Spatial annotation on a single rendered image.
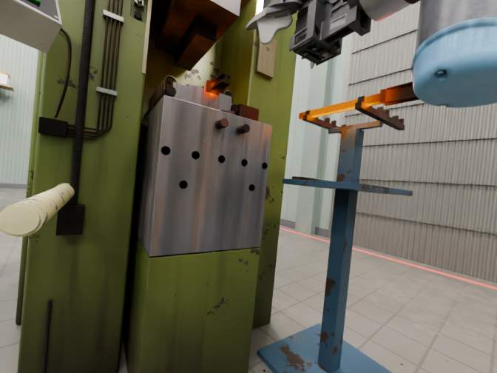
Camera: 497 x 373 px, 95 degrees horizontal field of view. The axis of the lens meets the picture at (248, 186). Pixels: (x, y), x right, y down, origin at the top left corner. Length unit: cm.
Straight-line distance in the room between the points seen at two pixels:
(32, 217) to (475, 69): 51
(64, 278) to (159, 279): 31
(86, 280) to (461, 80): 95
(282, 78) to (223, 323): 106
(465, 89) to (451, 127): 298
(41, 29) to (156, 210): 43
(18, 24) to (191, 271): 66
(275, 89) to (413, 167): 239
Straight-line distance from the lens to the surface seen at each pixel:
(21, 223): 42
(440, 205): 319
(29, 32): 65
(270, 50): 119
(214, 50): 147
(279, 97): 118
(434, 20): 31
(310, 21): 44
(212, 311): 85
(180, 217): 70
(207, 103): 81
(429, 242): 324
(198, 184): 70
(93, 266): 91
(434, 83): 30
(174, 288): 76
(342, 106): 88
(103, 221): 87
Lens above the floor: 70
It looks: 1 degrees down
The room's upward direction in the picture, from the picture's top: 6 degrees clockwise
